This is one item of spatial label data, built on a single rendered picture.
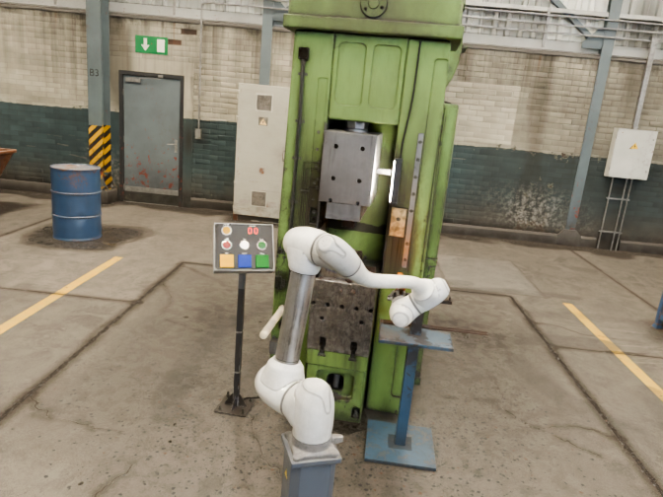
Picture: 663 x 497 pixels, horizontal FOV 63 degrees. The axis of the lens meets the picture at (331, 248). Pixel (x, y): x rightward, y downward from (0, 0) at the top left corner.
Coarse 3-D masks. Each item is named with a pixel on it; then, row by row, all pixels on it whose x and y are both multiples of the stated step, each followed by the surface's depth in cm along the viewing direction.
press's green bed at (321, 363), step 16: (320, 352) 331; (336, 352) 329; (320, 368) 333; (336, 368) 332; (352, 368) 329; (368, 368) 365; (336, 384) 342; (352, 384) 337; (336, 400) 337; (352, 400) 335; (336, 416) 339; (352, 416) 339
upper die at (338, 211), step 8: (328, 208) 314; (336, 208) 313; (344, 208) 312; (352, 208) 311; (360, 208) 311; (328, 216) 315; (336, 216) 314; (344, 216) 313; (352, 216) 312; (360, 216) 316
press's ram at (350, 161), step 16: (336, 128) 340; (336, 144) 304; (352, 144) 303; (368, 144) 301; (336, 160) 306; (352, 160) 305; (368, 160) 303; (336, 176) 308; (352, 176) 307; (368, 176) 305; (320, 192) 312; (336, 192) 311; (352, 192) 309; (368, 192) 308
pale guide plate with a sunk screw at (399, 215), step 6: (396, 210) 320; (402, 210) 319; (396, 216) 320; (402, 216) 320; (390, 222) 322; (396, 222) 321; (402, 222) 321; (390, 228) 323; (396, 228) 322; (402, 228) 322; (390, 234) 324; (396, 234) 323; (402, 234) 322
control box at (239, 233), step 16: (224, 224) 311; (240, 224) 313; (256, 224) 316; (224, 240) 308; (240, 240) 311; (256, 240) 313; (272, 240) 316; (272, 256) 314; (224, 272) 309; (240, 272) 311; (256, 272) 314
